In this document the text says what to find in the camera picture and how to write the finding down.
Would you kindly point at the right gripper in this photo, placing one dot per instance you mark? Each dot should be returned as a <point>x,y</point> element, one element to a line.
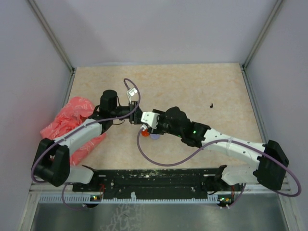
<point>157,130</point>

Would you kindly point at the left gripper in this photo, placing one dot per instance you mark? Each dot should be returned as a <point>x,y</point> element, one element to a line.
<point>134,117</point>

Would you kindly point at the purple charging case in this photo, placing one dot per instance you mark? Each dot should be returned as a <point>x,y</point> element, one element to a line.
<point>154,136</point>

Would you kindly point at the orange charging case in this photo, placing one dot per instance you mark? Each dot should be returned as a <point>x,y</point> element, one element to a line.
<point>145,133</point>

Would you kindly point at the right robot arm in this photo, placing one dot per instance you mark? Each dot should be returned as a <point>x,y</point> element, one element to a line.
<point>265,163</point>

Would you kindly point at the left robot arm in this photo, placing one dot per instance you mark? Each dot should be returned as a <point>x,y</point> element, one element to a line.
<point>52,160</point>

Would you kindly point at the pink plastic bag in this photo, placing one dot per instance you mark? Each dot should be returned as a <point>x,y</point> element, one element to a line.
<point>73,114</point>

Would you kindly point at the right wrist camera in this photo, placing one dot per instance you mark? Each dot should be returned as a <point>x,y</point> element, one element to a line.
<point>150,119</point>

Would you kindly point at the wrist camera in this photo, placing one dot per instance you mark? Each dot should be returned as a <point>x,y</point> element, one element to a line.
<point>150,119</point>
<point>130,93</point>

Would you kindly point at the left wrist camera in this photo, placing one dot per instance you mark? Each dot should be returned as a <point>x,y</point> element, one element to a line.
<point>130,93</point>

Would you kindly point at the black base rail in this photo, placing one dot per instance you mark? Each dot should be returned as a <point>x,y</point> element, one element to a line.
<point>193,183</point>

